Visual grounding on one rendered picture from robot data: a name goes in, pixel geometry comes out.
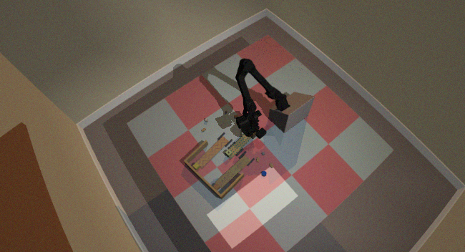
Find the tan zigzag-patterned strip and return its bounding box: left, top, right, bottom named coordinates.
left=213, top=136, right=229, bottom=152

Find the orange strip with teal polka dots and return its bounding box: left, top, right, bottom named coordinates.
left=229, top=132, right=256, bottom=159

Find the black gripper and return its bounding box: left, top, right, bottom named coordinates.
left=250, top=120, right=267, bottom=139

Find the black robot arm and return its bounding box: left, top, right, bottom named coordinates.
left=235, top=58, right=290, bottom=137

